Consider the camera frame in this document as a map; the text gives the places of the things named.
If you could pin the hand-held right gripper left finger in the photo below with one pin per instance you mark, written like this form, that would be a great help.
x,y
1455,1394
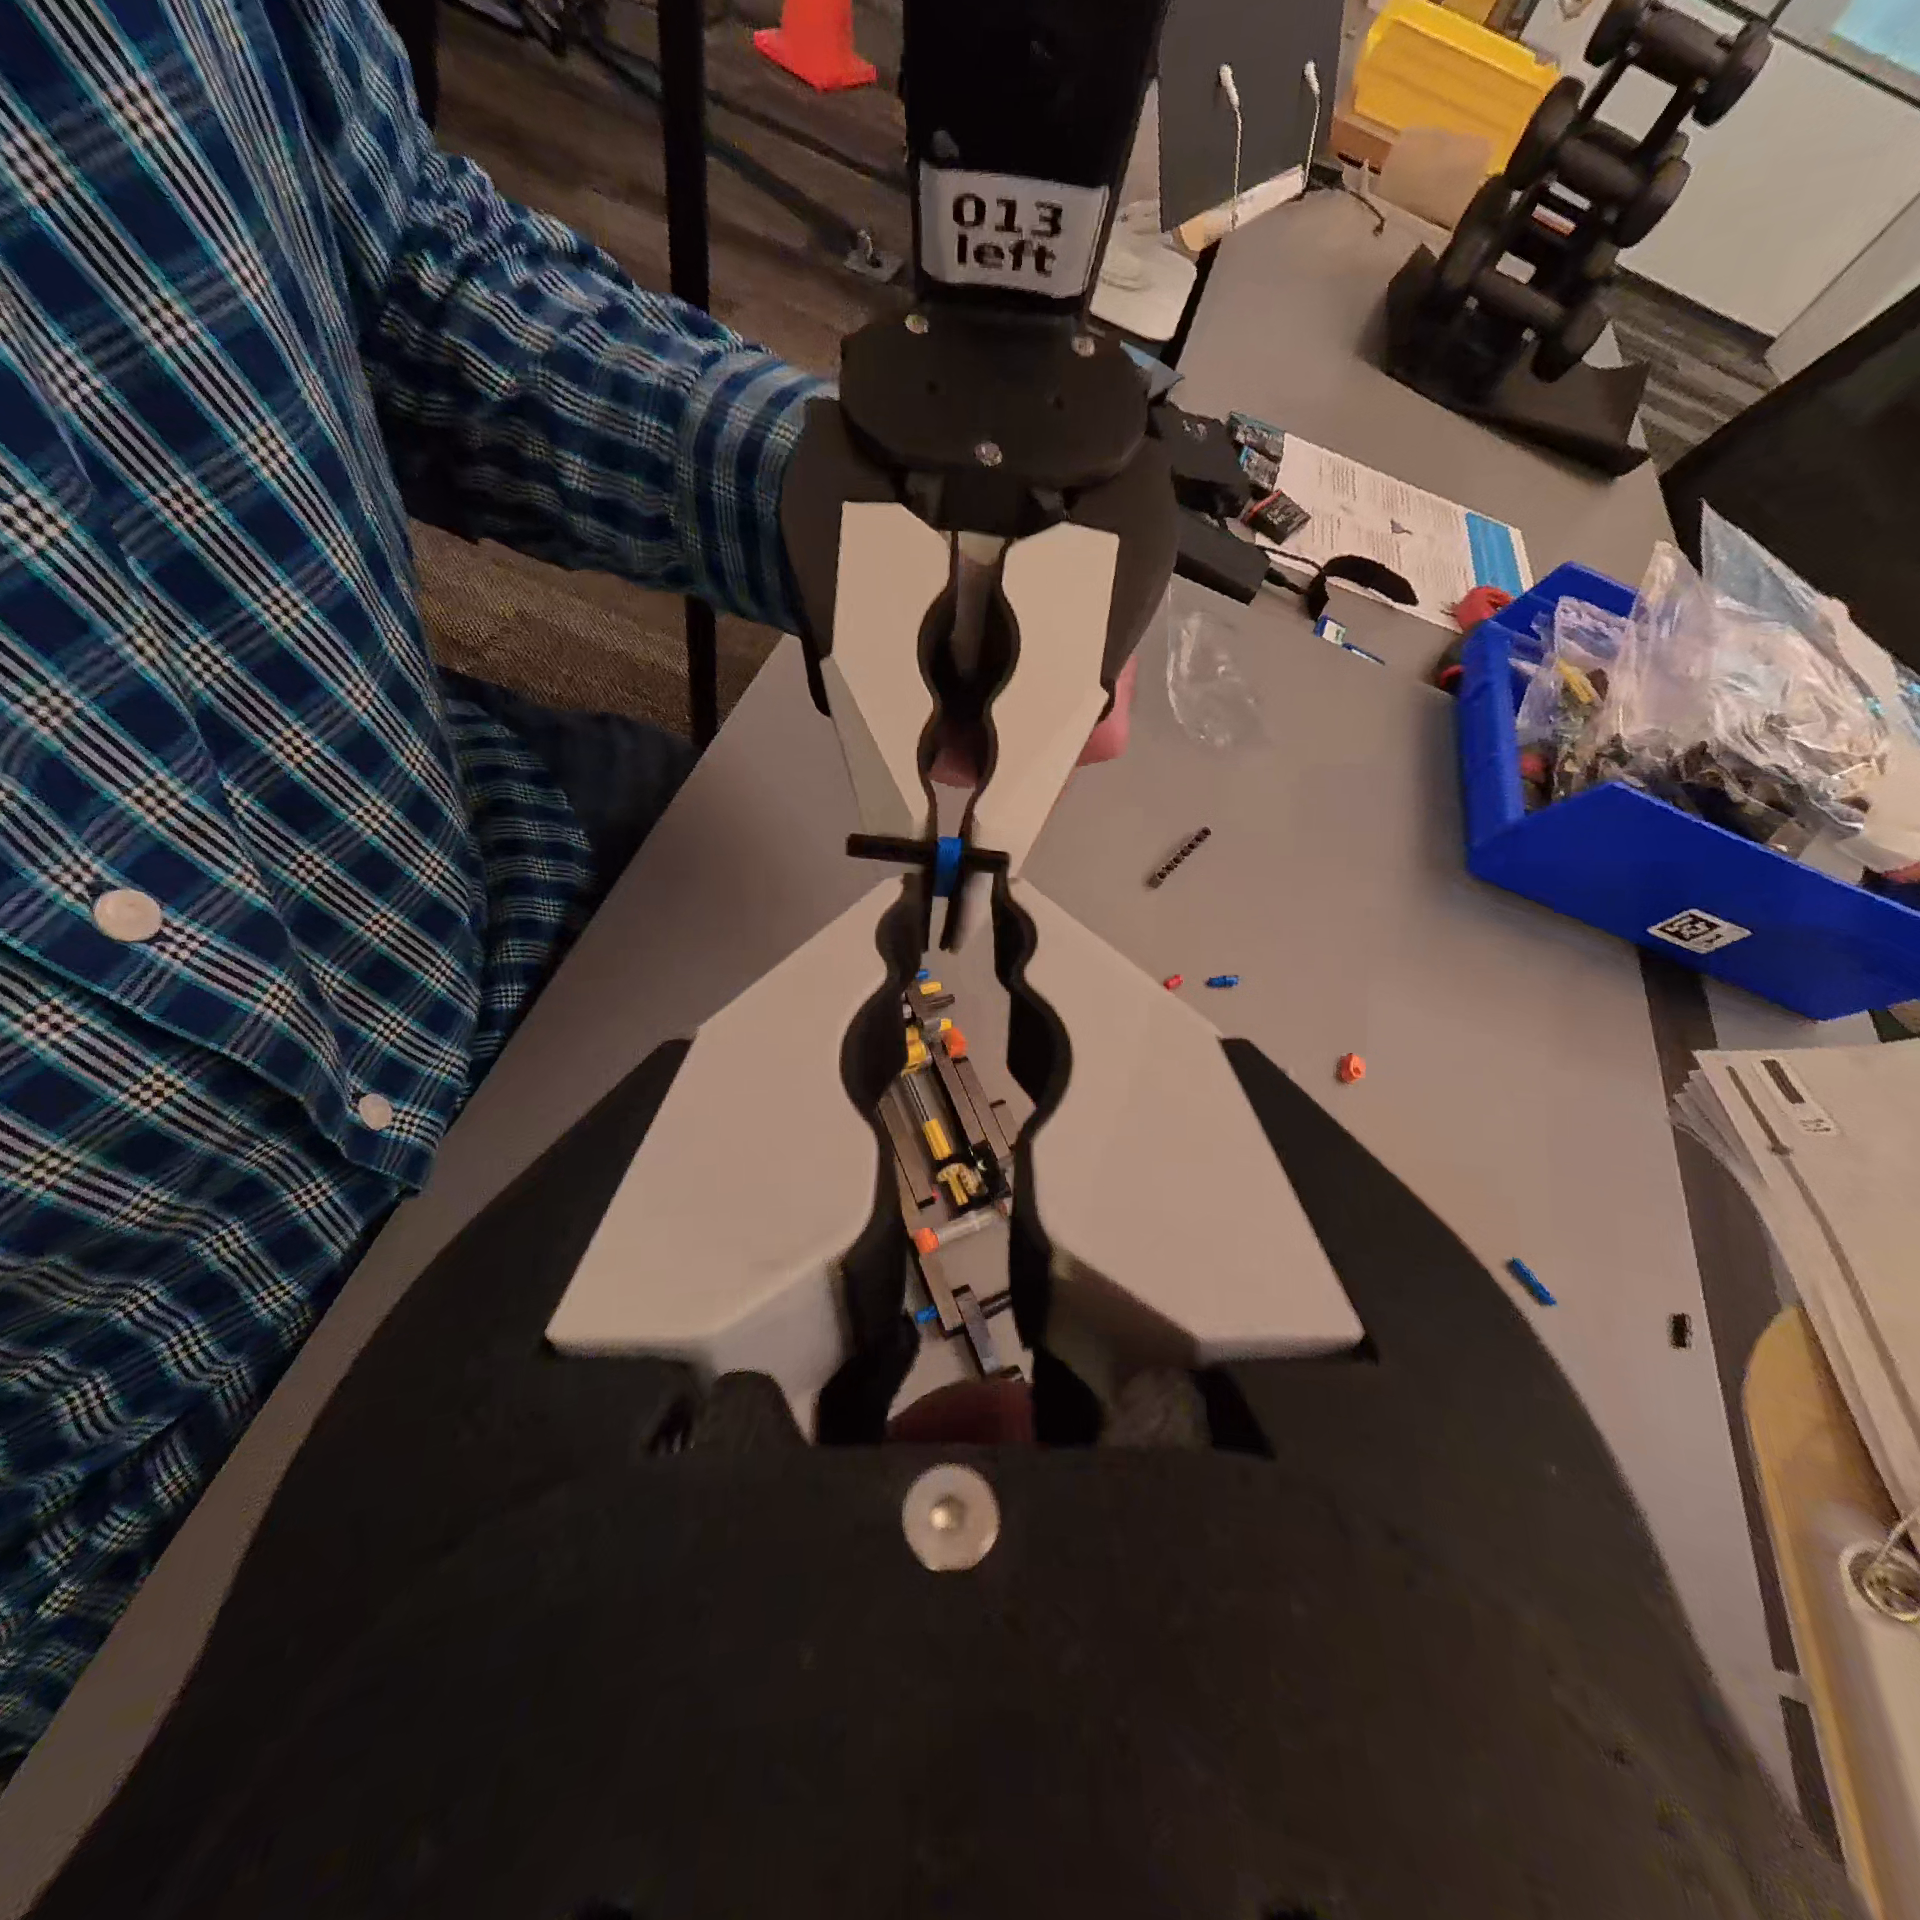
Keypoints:
x,y
704,1200

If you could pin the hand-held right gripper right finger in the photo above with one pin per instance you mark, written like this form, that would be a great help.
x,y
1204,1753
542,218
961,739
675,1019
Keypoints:
x,y
1201,1200

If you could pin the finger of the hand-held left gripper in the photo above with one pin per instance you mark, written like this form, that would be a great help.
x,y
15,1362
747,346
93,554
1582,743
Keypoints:
x,y
1067,645
879,645

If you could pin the black lego axle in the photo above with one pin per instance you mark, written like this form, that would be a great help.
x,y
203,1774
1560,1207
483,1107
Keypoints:
x,y
893,848

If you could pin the blue two-hole lego liftarm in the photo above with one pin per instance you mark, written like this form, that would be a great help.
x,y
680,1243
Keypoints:
x,y
950,867

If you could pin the dark grey lego beam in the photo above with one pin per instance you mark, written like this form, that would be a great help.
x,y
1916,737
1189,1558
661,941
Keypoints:
x,y
1181,858

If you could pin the black lego chassis assembly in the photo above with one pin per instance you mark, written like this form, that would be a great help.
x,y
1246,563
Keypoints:
x,y
945,1155

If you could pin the lego instruction booklet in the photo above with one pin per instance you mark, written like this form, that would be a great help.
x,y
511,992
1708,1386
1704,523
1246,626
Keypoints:
x,y
1829,1200

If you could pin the person's left forearm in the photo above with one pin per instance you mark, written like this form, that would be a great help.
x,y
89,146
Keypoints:
x,y
569,421

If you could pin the blue lego axle pin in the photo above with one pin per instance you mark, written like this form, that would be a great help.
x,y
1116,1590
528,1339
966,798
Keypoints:
x,y
1531,1280

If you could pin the clear bags of lego parts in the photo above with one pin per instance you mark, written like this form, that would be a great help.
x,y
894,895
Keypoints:
x,y
1724,704

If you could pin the clear plastic bag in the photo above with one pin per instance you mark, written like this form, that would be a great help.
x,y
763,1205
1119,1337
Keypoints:
x,y
1207,682

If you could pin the black electronic device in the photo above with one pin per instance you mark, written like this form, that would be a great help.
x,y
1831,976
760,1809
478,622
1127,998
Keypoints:
x,y
1214,494

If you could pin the black easel leg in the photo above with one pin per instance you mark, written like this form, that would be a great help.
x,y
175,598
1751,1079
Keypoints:
x,y
692,376

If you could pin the white instruction sheet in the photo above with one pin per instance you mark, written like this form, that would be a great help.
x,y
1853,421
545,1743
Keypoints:
x,y
1412,517

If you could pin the orange traffic cone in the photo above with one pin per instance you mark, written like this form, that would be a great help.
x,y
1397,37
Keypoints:
x,y
819,37

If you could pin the small red black object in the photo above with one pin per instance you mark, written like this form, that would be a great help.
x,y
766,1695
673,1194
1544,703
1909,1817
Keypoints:
x,y
1478,622

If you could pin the blue storage bin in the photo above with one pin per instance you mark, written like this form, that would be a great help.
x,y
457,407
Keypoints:
x,y
1652,886

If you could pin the yellow storage bin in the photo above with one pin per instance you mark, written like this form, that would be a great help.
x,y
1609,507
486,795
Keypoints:
x,y
1455,67

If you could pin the black dumbbell rack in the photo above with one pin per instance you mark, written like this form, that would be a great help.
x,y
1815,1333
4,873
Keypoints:
x,y
1576,224

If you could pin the person's plaid shirt torso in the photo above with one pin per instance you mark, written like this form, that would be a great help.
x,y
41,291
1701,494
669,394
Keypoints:
x,y
196,750

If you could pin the black chair back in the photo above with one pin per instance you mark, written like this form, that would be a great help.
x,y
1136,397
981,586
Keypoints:
x,y
1815,481

